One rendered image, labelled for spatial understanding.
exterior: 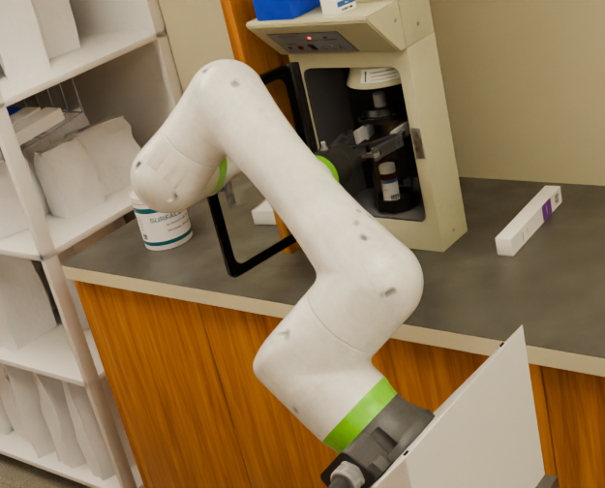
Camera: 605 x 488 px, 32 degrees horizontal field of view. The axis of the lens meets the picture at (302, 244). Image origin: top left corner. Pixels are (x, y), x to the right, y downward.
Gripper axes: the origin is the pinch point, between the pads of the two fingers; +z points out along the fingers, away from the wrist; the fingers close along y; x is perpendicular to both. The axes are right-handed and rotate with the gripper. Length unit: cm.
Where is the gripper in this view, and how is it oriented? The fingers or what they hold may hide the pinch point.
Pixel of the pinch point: (383, 131)
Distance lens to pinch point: 236.5
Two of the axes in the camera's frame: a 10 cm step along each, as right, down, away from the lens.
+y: -8.0, -0.7, 6.0
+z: 5.6, -4.3, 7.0
